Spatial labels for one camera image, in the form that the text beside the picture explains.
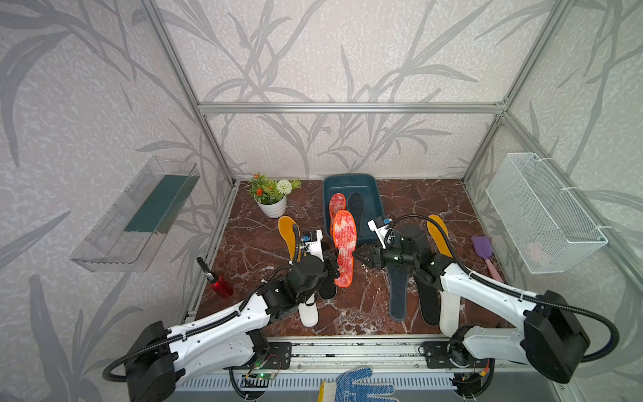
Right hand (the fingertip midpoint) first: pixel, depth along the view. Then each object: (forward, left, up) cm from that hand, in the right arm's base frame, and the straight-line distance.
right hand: (355, 252), depth 77 cm
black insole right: (-10, -25, -16) cm, 31 cm away
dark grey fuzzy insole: (+32, -3, -16) cm, 36 cm away
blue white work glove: (-33, +5, -17) cm, 37 cm away
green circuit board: (-30, +28, -17) cm, 44 cm away
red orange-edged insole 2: (+32, +6, -15) cm, 36 cm away
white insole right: (-14, -31, -17) cm, 38 cm away
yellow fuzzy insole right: (+16, -35, -18) cm, 43 cm away
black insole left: (-8, +9, -9) cm, 15 cm away
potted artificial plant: (+27, +32, -3) cm, 42 cm away
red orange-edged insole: (+4, +3, +5) cm, 7 cm away
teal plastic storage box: (+45, -8, -16) cm, 48 cm away
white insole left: (-14, +15, -17) cm, 26 cm away
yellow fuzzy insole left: (+23, +28, -18) cm, 40 cm away
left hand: (-1, +4, +2) cm, 4 cm away
